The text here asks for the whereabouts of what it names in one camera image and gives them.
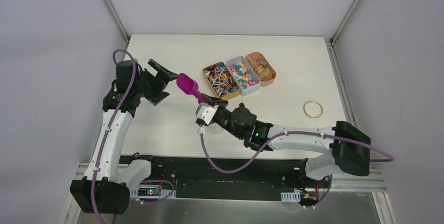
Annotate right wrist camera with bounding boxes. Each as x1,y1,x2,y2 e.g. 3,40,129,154
195,106,217,126

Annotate left white cable duct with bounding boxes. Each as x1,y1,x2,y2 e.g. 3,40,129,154
130,187,176,199

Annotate white tin of candies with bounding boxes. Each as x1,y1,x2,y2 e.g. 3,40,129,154
225,56,261,96

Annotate pink tin of gummies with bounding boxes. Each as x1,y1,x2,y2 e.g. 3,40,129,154
245,52,276,86

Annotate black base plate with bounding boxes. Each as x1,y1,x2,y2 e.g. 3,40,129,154
126,153,342,203

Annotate right white cable duct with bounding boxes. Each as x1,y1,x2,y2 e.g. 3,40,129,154
280,192,301,203

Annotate gold ring lid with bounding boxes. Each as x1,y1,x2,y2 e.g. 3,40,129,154
303,100,324,119

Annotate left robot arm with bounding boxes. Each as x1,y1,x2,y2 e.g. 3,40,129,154
70,59,179,215

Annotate white cable duct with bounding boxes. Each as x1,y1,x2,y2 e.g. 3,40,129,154
130,187,176,199
280,192,301,203

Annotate clear plastic cup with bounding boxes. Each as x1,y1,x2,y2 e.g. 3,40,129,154
205,124,224,135

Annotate gold tin of lollipops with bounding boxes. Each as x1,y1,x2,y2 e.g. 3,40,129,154
202,62,240,100

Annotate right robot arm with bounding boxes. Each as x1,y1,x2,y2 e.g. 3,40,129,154
196,103,371,187

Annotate magenta plastic scoop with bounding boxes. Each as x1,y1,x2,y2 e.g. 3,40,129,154
176,73,207,103

